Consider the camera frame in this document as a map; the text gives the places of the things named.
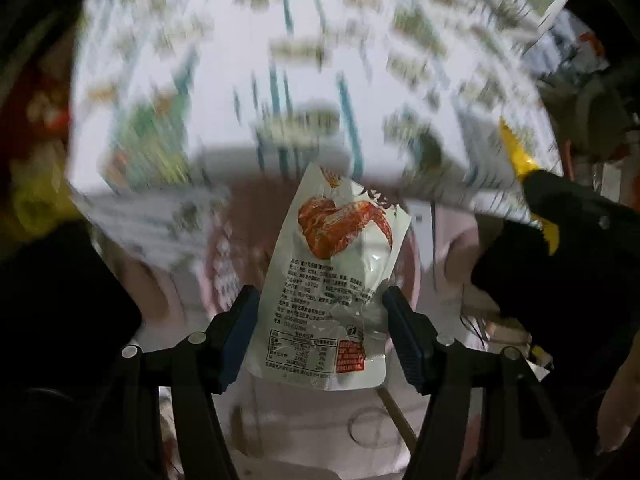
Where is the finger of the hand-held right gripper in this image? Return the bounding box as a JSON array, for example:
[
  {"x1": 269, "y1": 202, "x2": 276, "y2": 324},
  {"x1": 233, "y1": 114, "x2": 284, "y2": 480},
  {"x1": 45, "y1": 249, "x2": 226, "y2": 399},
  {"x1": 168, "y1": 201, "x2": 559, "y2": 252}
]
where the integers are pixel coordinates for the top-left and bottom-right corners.
[{"x1": 521, "y1": 168, "x2": 640, "y2": 242}]

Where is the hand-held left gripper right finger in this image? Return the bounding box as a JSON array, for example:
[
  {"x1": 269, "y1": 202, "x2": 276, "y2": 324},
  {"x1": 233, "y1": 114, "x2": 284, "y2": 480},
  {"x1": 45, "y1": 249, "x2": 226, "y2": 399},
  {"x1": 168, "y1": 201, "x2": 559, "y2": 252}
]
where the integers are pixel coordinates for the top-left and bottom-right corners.
[{"x1": 382, "y1": 286, "x2": 583, "y2": 480}]

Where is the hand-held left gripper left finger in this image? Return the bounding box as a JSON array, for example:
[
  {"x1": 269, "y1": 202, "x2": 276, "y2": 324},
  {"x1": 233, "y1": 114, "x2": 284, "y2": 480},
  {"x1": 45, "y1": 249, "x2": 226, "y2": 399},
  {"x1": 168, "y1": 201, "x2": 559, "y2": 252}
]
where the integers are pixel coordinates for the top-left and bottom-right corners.
[{"x1": 117, "y1": 285, "x2": 261, "y2": 480}]

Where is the yellow wrapper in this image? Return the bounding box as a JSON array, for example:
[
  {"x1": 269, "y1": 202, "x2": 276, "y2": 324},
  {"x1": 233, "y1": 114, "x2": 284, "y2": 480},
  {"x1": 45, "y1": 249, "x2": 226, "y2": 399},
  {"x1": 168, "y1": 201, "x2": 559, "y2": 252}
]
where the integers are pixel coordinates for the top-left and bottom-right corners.
[{"x1": 499, "y1": 117, "x2": 561, "y2": 256}]

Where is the pink plastic basket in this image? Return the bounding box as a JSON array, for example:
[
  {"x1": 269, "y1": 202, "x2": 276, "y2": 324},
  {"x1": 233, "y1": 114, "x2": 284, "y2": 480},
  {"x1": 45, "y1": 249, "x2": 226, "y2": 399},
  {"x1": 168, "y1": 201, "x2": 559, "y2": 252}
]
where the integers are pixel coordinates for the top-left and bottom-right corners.
[{"x1": 200, "y1": 182, "x2": 426, "y2": 328}]

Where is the white chicken wing packet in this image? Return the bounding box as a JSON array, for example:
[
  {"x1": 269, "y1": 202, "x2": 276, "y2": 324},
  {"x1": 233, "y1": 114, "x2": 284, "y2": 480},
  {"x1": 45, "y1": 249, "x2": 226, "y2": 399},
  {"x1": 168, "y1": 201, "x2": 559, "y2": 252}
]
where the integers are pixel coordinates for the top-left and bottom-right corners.
[{"x1": 245, "y1": 162, "x2": 412, "y2": 392}]

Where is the person's right hand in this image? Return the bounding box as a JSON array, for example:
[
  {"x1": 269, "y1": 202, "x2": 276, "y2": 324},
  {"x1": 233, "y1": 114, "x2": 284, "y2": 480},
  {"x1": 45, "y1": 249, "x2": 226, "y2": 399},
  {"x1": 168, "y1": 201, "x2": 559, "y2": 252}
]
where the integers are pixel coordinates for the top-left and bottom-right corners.
[{"x1": 595, "y1": 346, "x2": 640, "y2": 456}]

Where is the pink plastic stool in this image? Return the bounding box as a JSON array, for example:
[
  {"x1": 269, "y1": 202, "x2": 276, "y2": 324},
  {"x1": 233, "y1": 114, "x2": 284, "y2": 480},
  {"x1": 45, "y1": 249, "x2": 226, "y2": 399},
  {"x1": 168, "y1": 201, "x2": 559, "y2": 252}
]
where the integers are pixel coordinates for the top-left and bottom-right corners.
[{"x1": 430, "y1": 205, "x2": 483, "y2": 291}]

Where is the blue and white plastic bag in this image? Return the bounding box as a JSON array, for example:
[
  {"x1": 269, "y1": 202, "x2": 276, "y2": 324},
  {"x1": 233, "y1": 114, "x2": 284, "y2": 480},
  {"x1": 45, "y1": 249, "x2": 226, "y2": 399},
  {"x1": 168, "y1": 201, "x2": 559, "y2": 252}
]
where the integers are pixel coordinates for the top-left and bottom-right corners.
[{"x1": 530, "y1": 10, "x2": 608, "y2": 77}]

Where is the yellow plastic bag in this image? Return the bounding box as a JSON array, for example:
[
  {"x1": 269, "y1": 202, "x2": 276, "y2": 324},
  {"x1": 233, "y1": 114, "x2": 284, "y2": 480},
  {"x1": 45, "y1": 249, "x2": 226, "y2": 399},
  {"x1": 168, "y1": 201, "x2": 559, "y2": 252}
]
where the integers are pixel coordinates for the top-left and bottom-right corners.
[{"x1": 10, "y1": 160, "x2": 77, "y2": 233}]

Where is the animal printed white cloth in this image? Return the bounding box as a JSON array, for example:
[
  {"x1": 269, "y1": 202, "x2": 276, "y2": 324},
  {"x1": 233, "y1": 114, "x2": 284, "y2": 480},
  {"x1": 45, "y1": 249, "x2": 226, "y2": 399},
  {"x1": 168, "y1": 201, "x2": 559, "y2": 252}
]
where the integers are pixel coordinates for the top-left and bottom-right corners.
[{"x1": 67, "y1": 0, "x2": 586, "y2": 273}]

